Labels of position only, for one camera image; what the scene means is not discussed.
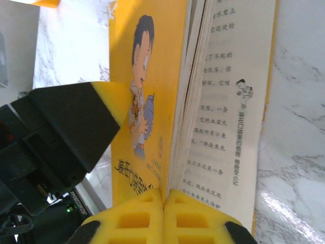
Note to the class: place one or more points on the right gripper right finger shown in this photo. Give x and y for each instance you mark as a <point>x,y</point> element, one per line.
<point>198,223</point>

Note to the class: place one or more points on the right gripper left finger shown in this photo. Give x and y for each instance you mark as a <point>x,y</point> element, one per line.
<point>132,223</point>

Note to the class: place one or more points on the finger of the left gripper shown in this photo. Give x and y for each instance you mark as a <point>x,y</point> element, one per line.
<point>76,122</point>

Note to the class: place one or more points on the yellow cartoon book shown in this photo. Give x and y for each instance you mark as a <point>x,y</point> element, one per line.
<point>162,76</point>

